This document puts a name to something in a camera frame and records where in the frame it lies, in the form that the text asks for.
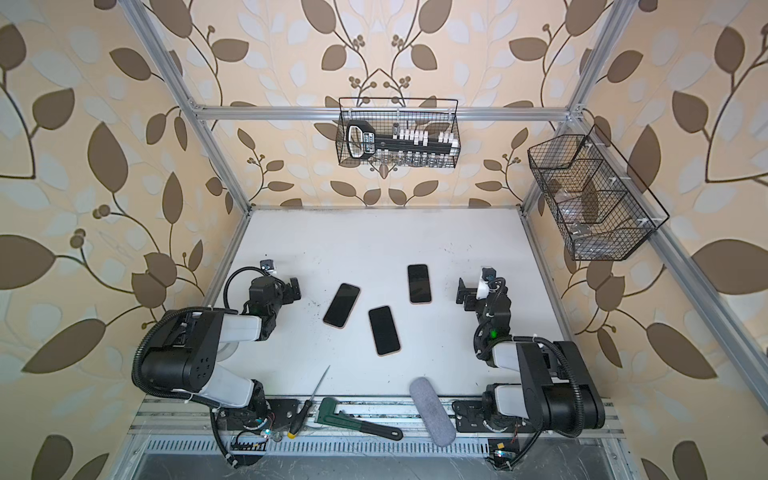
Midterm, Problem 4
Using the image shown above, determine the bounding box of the blue phone black screen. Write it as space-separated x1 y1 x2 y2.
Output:
407 264 432 304

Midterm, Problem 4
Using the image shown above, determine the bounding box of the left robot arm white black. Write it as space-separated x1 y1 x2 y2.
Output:
131 260 311 469

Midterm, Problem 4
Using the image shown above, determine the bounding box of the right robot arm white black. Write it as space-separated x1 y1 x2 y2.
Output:
452 268 606 471

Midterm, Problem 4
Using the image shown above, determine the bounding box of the left phone in pink case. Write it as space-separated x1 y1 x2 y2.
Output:
322 283 360 329

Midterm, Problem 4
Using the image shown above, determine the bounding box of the phone in pink case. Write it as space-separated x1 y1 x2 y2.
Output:
322 283 360 329
368 306 401 356

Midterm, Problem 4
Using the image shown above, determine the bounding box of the middle phone in pink case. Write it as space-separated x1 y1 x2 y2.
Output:
368 306 401 356

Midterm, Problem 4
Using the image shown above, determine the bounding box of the grey oblong pouch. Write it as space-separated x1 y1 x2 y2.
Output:
409 377 456 447

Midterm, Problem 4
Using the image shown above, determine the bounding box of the green pipe wrench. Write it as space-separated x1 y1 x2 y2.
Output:
316 397 404 441

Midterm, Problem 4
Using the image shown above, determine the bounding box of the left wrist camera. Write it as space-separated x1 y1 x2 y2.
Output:
259 259 276 275

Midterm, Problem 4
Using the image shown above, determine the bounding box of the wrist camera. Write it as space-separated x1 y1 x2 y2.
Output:
476 267 496 300
259 259 276 275

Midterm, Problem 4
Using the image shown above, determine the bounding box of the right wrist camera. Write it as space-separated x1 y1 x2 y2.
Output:
476 267 496 300

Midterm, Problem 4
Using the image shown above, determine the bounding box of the screwdriver black yellow handle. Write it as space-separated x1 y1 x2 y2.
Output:
287 366 330 439

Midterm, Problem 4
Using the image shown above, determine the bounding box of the black wire basket right wall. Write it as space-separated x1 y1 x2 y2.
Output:
527 125 670 261

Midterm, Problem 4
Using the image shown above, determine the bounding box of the black wire basket wall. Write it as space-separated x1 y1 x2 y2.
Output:
335 95 461 169
527 125 670 261

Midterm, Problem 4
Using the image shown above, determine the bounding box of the black socket set rail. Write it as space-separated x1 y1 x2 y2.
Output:
338 120 461 160

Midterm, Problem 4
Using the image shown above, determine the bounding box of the black wire basket back wall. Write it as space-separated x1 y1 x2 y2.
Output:
335 95 461 169

